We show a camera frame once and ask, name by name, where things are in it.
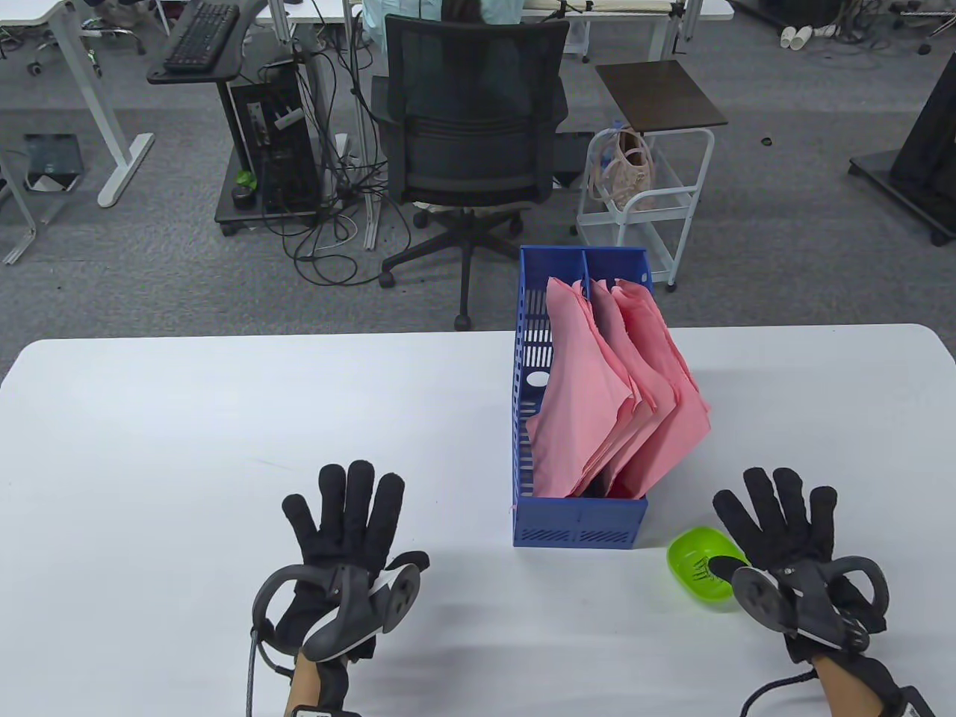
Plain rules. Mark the person's left hand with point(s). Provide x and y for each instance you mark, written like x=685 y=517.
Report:
x=343 y=523

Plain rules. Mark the person's right hand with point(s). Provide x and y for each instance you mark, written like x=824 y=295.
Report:
x=792 y=523

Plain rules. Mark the blue plastic file basket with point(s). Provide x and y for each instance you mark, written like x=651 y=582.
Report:
x=579 y=523

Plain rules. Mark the green plastic bowl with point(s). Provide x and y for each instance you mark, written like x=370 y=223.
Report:
x=691 y=582

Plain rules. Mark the small green object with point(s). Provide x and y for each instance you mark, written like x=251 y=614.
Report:
x=246 y=179

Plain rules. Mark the white power strip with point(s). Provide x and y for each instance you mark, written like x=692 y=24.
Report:
x=342 y=153

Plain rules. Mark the white metal cart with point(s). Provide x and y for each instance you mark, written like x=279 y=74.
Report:
x=687 y=132

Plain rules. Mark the person's right forearm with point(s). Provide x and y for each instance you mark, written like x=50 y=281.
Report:
x=848 y=687

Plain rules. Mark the black white handheld controller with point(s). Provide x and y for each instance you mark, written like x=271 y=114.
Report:
x=351 y=612
x=806 y=597

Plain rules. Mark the beige handbag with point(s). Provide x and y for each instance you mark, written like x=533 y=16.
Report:
x=635 y=179

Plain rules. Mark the white desk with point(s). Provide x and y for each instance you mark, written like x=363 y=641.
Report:
x=702 y=9
x=84 y=67

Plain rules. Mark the pink paper stack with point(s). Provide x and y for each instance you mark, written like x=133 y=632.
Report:
x=642 y=396
x=575 y=388
x=672 y=433

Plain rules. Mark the black computer cart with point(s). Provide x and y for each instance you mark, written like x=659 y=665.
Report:
x=187 y=77

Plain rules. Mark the black mesh office chair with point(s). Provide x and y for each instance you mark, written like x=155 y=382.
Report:
x=478 y=82

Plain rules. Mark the person's left forearm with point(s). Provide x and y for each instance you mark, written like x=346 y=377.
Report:
x=302 y=683

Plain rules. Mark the black keyboard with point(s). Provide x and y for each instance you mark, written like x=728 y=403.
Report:
x=202 y=37

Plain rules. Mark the white slipper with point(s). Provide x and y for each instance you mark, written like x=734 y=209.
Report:
x=788 y=37
x=804 y=37

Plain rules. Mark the brown side table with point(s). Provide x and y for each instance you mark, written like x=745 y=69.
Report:
x=657 y=93

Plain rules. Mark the black computer tower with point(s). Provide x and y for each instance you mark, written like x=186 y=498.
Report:
x=284 y=149

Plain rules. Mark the small black round object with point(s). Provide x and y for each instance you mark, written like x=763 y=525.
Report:
x=243 y=197

